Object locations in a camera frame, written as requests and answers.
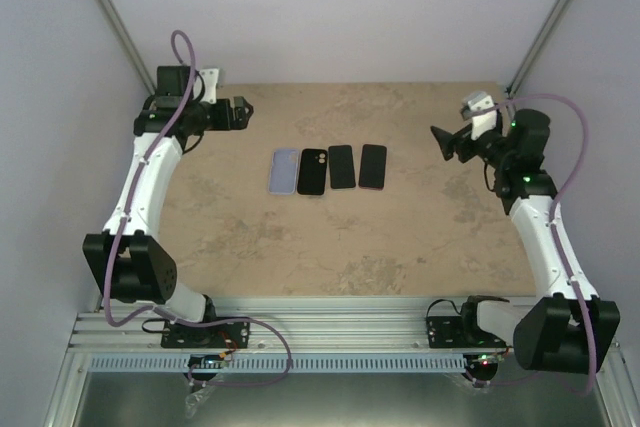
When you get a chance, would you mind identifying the black phone with white edge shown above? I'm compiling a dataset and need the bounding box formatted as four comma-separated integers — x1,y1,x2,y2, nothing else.
358,144,387,190

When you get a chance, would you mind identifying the lilac phone case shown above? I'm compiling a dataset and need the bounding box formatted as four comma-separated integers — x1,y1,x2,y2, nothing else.
268,148,299,195

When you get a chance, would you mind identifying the black phone case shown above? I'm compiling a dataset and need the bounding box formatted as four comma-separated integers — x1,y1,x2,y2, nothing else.
297,148,328,196

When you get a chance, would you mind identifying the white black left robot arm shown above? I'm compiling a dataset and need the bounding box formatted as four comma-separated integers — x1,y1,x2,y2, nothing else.
82,65,254,346

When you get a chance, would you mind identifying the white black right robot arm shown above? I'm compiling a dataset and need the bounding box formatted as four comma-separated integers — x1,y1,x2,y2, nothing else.
430,109,620,375

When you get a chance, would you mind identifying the right controller circuit board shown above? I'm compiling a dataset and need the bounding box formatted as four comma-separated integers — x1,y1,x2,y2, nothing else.
475,350,508,365

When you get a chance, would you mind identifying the controller circuit board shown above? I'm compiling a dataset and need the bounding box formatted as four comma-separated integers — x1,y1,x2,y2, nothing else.
475,350,508,365
187,351,233,370

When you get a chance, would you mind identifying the left controller circuit board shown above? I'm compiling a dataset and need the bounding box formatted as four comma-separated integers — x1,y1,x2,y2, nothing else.
187,351,233,370

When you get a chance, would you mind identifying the clear plastic bag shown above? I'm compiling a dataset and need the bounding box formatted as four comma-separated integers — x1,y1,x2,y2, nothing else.
184,389,206,419

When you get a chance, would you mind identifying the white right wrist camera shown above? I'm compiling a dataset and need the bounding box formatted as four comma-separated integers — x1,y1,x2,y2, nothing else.
461,91,498,141

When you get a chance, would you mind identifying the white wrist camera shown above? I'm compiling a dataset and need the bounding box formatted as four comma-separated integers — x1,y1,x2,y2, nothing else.
198,68,220,104
461,91,498,141

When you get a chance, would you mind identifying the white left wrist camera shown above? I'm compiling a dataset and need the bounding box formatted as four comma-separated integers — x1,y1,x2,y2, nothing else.
198,68,220,104

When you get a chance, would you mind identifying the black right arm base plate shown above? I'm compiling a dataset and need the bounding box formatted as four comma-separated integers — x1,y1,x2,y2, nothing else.
425,316,507,349

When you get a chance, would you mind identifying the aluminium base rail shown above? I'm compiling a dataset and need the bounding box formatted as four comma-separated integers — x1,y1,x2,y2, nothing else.
69,294,621,352

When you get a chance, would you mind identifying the aluminium frame post left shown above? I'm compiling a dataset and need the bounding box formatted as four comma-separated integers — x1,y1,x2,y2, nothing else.
95,0,155,94

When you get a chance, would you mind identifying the aluminium frame post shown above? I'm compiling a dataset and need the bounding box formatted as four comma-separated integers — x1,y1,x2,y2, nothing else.
95,0,155,94
504,0,574,98

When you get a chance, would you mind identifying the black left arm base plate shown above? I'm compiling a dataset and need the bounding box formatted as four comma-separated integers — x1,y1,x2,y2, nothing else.
160,321,250,350

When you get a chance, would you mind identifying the aluminium frame post right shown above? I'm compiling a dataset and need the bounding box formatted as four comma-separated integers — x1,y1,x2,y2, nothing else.
504,0,574,98

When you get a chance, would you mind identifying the grey slotted cable duct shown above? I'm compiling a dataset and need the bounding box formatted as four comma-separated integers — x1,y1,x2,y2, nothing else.
88,352,467,374

